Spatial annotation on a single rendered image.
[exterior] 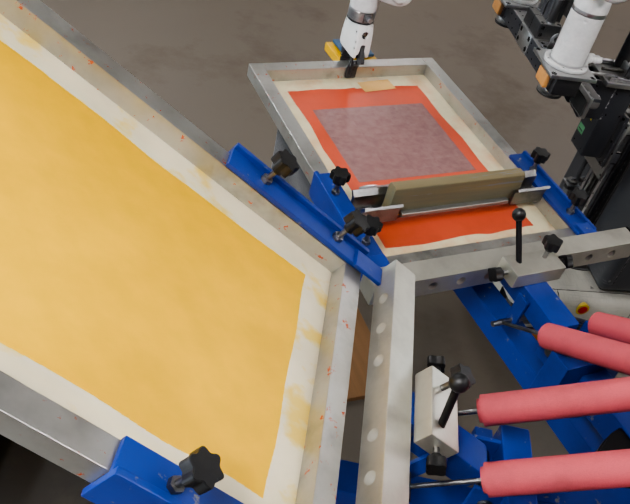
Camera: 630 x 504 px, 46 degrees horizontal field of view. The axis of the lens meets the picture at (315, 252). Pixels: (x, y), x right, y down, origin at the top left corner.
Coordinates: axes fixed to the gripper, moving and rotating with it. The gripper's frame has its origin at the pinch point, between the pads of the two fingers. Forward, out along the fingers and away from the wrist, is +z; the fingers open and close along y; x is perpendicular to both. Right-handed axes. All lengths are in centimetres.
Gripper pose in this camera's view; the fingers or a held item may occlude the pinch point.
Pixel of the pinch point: (347, 66)
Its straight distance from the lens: 215.5
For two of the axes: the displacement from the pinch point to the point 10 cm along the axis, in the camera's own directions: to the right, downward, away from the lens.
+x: -9.1, 1.4, -4.0
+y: -3.7, -7.0, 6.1
